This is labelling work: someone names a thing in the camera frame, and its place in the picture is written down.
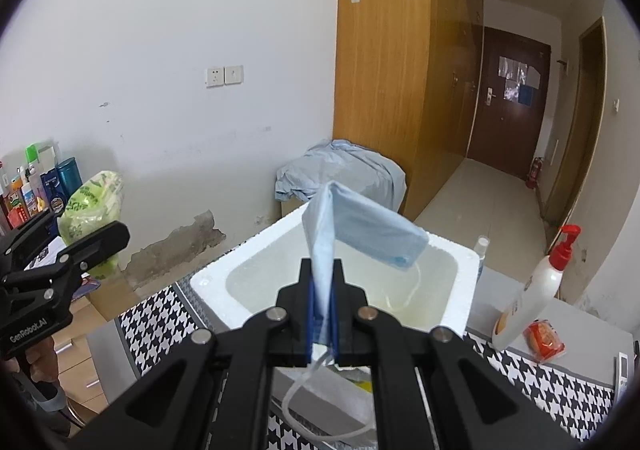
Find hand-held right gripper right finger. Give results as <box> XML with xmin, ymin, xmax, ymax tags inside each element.
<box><xmin>330</xmin><ymin>257</ymin><xmax>581</xmax><ymax>450</ymax></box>

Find clear blue spray bottle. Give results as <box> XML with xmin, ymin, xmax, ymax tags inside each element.
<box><xmin>472</xmin><ymin>236</ymin><xmax>490</xmax><ymax>281</ymax></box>

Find person's left hand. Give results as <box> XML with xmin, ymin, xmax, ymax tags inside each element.
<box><xmin>22</xmin><ymin>337</ymin><xmax>61</xmax><ymax>391</ymax></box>

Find green plastic bag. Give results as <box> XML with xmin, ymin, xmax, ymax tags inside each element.
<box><xmin>57</xmin><ymin>170</ymin><xmax>125</xmax><ymax>281</ymax></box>

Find wooden drawer cabinet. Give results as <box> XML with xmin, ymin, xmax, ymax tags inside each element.
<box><xmin>50</xmin><ymin>275</ymin><xmax>141</xmax><ymax>421</ymax></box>

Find group of toiletry bottles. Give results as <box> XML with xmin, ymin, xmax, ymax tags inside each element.
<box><xmin>0</xmin><ymin>142</ymin><xmax>83</xmax><ymax>231</ymax></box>

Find white foam box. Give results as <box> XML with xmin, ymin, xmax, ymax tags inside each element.
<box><xmin>190</xmin><ymin>215</ymin><xmax>481</xmax><ymax>436</ymax></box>

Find white lotion pump bottle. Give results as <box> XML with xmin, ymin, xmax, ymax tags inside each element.
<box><xmin>491</xmin><ymin>225</ymin><xmax>582</xmax><ymax>352</ymax></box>

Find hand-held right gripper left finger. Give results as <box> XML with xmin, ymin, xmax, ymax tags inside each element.
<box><xmin>65</xmin><ymin>257</ymin><xmax>318</xmax><ymax>450</ymax></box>

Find white remote control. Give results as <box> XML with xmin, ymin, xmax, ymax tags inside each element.
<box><xmin>614</xmin><ymin>351</ymin><xmax>632</xmax><ymax>393</ymax></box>

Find houndstooth tablecloth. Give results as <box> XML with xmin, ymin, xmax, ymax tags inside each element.
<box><xmin>115</xmin><ymin>270</ymin><xmax>633</xmax><ymax>450</ymax></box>

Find dark brown entrance door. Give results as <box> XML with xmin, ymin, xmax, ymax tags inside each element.
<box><xmin>467</xmin><ymin>26</ymin><xmax>551</xmax><ymax>178</ymax></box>

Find wooden wardrobe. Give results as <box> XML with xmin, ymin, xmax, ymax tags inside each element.
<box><xmin>332</xmin><ymin>0</ymin><xmax>485</xmax><ymax>221</ymax></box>

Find wooden side door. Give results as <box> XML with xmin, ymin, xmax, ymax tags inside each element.
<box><xmin>544</xmin><ymin>16</ymin><xmax>608</xmax><ymax>226</ymax></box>

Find paper notices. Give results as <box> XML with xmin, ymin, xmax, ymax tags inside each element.
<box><xmin>497</xmin><ymin>56</ymin><xmax>542</xmax><ymax>106</ymax></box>

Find light blue bedsheet pile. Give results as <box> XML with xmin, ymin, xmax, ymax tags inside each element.
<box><xmin>274</xmin><ymin>139</ymin><xmax>407</xmax><ymax>221</ymax></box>

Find red snack packet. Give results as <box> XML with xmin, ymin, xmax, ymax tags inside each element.
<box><xmin>522</xmin><ymin>319</ymin><xmax>566</xmax><ymax>362</ymax></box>

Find blue face mask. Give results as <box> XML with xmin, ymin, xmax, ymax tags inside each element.
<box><xmin>282</xmin><ymin>180</ymin><xmax>430</xmax><ymax>441</ymax></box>

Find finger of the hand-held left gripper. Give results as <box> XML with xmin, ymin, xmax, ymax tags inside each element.
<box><xmin>0</xmin><ymin>209</ymin><xmax>59</xmax><ymax>261</ymax></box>
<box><xmin>0</xmin><ymin>221</ymin><xmax>131</xmax><ymax>303</ymax></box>

